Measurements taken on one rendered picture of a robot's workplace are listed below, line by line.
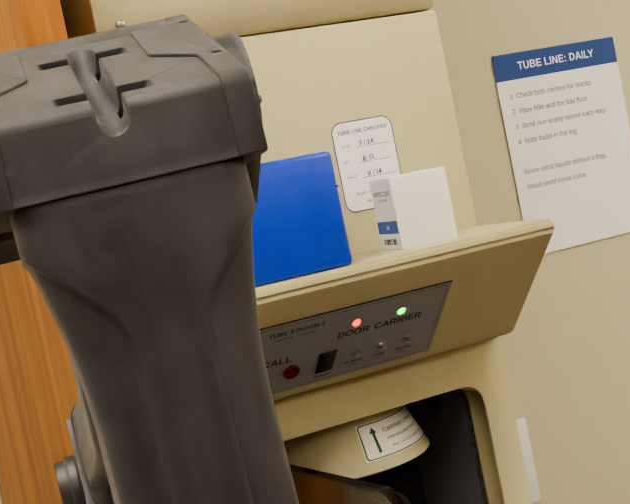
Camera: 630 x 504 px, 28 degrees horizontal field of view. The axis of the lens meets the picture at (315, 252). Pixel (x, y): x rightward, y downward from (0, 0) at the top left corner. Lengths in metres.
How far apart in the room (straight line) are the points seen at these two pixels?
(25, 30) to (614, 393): 1.12
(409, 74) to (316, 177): 0.21
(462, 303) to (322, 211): 0.17
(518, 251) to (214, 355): 0.74
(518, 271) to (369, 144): 0.17
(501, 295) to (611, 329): 0.72
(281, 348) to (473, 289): 0.18
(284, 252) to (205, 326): 0.62
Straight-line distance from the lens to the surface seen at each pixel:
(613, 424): 1.81
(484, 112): 1.70
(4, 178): 0.32
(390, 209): 1.03
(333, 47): 1.11
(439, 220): 1.04
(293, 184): 0.95
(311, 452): 1.13
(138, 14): 1.04
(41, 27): 0.92
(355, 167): 1.10
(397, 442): 1.14
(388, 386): 1.11
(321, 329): 0.99
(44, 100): 0.34
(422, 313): 1.04
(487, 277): 1.06
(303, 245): 0.95
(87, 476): 0.71
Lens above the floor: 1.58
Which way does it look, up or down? 3 degrees down
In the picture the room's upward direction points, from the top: 11 degrees counter-clockwise
